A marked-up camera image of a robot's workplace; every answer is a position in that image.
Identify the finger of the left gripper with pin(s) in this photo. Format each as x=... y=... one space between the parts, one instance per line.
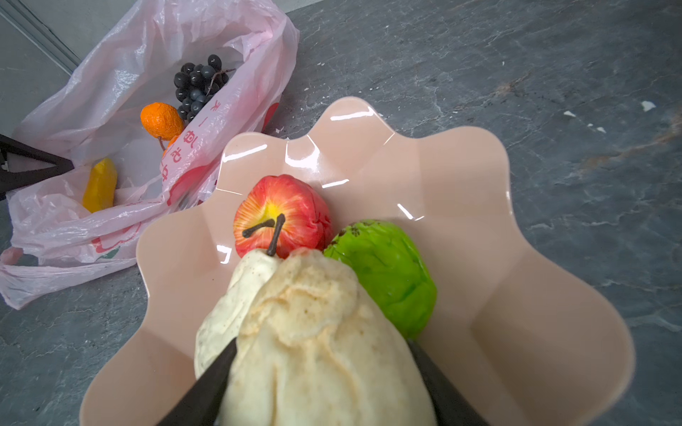
x=22 y=165

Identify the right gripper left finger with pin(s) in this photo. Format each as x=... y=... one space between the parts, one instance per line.
x=201 y=404

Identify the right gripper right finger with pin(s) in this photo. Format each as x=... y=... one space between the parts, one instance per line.
x=451 y=408

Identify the pink scalloped plate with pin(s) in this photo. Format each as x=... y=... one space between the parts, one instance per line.
x=524 y=341

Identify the beige fake fruit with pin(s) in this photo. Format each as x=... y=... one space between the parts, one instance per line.
x=223 y=323
x=315 y=349

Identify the pink plastic bag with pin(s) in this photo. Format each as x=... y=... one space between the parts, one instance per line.
x=85 y=223

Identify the green fake fruit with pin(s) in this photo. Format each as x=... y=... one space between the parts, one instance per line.
x=390 y=268

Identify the orange fake fruit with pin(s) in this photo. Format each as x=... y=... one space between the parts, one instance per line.
x=162 y=121

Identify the red fake strawberry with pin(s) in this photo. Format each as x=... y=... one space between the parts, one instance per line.
x=285 y=209

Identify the yellow fake banana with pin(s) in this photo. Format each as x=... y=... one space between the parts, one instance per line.
x=100 y=191

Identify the dark fake grape bunch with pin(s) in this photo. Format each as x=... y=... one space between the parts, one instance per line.
x=196 y=84

